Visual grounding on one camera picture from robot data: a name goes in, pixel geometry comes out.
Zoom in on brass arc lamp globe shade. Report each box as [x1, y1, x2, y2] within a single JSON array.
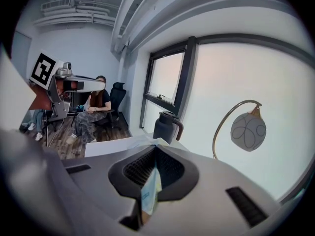
[[212, 99, 267, 161]]

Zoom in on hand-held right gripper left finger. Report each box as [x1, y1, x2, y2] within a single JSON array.
[[61, 144, 157, 236]]

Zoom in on white air conditioner unit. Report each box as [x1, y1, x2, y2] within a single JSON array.
[[40, 0, 75, 11]]

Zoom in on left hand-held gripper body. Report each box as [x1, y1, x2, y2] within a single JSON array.
[[29, 49, 75, 122]]

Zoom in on white ceiling pipes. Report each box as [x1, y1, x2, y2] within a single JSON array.
[[33, 0, 117, 27]]

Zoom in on pale plastic tissues pack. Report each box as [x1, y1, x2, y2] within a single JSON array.
[[130, 135, 171, 217]]

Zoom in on black office chair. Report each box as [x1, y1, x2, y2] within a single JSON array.
[[94, 82, 127, 130]]

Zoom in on black window frame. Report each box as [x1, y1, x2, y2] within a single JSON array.
[[139, 35, 199, 130]]

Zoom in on dark thermos jug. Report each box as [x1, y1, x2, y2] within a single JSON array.
[[153, 111, 185, 145]]

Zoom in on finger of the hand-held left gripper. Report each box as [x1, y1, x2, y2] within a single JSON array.
[[73, 75, 107, 92]]

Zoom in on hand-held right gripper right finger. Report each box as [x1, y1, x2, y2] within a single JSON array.
[[142, 144, 282, 236]]

